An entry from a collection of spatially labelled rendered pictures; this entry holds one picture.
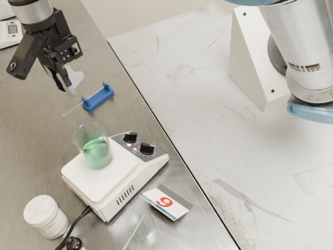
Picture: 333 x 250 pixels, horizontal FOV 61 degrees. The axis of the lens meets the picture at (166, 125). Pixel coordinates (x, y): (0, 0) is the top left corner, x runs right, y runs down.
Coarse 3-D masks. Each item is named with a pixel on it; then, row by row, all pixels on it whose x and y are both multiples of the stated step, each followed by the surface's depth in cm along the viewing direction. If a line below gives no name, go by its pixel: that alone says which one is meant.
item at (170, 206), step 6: (150, 192) 60; (156, 192) 60; (150, 198) 57; (156, 198) 58; (162, 198) 59; (168, 198) 60; (162, 204) 57; (168, 204) 58; (174, 204) 58; (168, 210) 55; (174, 210) 56; (180, 210) 57; (186, 210) 58; (174, 216) 54
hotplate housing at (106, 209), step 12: (168, 156) 66; (144, 168) 59; (156, 168) 63; (132, 180) 58; (144, 180) 61; (120, 192) 56; (132, 192) 60; (96, 204) 54; (108, 204) 55; (120, 204) 58; (84, 216) 57; (108, 216) 57
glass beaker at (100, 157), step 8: (80, 128) 55; (88, 128) 56; (96, 128) 56; (104, 128) 54; (72, 136) 53; (80, 136) 55; (88, 136) 57; (96, 136) 58; (104, 136) 52; (80, 144) 56; (104, 144) 53; (80, 152) 53; (88, 152) 52; (96, 152) 52; (104, 152) 54; (112, 152) 57; (88, 160) 54; (96, 160) 54; (104, 160) 55; (112, 160) 57; (96, 168) 56; (104, 168) 56
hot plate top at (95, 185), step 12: (120, 156) 59; (132, 156) 58; (72, 168) 58; (84, 168) 58; (108, 168) 57; (120, 168) 57; (132, 168) 57; (72, 180) 56; (84, 180) 56; (96, 180) 55; (108, 180) 55; (120, 180) 55; (84, 192) 54; (96, 192) 54; (108, 192) 54
